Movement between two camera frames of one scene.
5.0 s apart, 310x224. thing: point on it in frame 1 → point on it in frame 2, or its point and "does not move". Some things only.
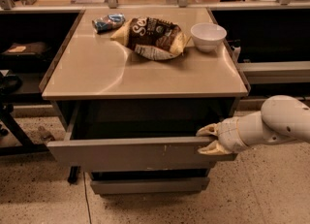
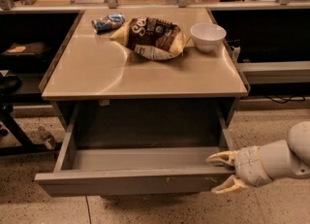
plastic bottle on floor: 45,135 does not move
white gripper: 229,135 → 250,167
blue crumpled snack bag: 108,22 does not move
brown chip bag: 149,39 does not move
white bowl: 207,37 does not move
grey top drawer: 154,131 → 137,171
